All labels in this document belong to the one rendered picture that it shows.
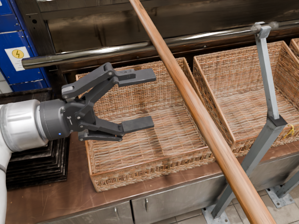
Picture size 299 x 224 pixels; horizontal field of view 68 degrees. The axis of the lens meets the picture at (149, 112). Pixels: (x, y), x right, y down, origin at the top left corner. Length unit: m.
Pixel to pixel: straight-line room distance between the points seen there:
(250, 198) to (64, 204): 0.82
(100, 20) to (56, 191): 0.75
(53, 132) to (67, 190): 0.66
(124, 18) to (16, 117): 0.73
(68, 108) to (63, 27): 0.66
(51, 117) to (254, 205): 0.35
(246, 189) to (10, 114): 0.39
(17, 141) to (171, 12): 0.86
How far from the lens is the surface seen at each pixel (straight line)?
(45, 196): 1.09
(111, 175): 0.92
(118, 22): 1.05
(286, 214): 1.82
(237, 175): 0.37
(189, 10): 1.13
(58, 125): 0.43
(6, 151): 0.47
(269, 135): 0.86
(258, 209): 0.36
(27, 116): 0.43
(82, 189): 1.05
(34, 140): 0.44
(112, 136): 0.51
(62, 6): 0.99
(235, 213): 1.68
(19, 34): 1.02
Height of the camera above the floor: 1.51
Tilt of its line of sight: 48 degrees down
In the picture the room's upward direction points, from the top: straight up
